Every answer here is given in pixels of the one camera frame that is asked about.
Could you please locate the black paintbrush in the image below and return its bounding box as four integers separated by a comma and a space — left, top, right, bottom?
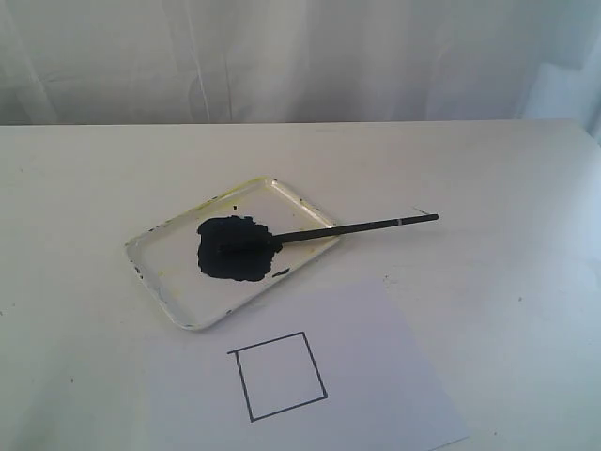
216, 213, 439, 254

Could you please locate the white paint tray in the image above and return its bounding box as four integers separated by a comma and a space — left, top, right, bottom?
125, 177, 339, 331

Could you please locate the white paper with square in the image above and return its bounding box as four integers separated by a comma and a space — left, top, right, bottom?
145, 282, 469, 450

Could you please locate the white backdrop curtain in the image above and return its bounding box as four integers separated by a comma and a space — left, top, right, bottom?
1, 1, 600, 126

